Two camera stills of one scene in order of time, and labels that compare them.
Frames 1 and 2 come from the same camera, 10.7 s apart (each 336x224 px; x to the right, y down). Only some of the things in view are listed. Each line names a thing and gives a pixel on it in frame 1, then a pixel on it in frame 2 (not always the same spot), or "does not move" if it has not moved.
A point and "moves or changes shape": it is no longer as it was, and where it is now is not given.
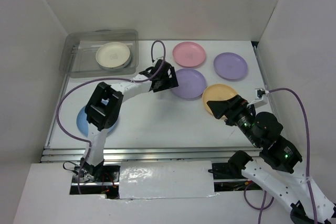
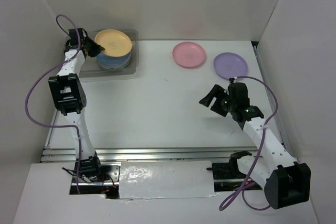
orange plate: [217, 92] moves or changes shape
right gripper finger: [219, 108] to [216, 91]
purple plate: [230, 65] does not move
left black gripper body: [167, 83] to [85, 43]
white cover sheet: [161, 179] does not move
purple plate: [191, 83] to [112, 67]
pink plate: [189, 54] does not move
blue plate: [83, 125] moves or changes shape
